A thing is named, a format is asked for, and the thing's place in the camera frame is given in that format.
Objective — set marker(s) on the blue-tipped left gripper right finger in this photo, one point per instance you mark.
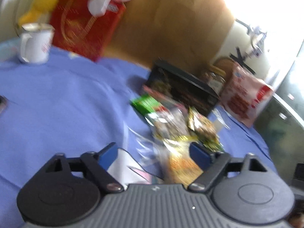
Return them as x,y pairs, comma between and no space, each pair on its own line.
212,164

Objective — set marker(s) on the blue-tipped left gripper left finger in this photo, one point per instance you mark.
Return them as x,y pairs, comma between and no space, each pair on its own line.
96,165

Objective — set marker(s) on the olive green snack packet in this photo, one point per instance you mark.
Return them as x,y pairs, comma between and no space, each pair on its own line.
205,130

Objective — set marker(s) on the blue printed tablecloth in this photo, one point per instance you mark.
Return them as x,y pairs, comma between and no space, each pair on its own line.
69,105

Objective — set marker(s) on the pink snack bag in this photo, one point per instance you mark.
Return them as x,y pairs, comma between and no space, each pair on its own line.
245,95

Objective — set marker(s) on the black sheep-print box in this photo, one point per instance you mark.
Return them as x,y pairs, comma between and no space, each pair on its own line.
172,85

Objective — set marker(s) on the nut jar with gold lid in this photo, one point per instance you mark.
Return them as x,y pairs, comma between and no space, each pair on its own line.
214,77

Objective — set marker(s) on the black smartphone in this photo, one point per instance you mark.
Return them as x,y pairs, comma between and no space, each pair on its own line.
3,103

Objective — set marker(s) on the white power strip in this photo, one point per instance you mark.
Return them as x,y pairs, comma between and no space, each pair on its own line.
257,38

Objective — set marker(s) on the red gift bag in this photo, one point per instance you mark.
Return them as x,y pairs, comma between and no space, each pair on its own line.
78,31

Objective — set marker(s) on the white enamel mug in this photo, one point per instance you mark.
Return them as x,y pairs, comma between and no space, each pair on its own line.
35,43

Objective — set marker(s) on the wooden board backdrop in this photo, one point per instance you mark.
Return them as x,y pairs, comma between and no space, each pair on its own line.
186,33

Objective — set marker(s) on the yellow duck plush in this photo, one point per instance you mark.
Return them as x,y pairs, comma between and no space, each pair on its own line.
37,9

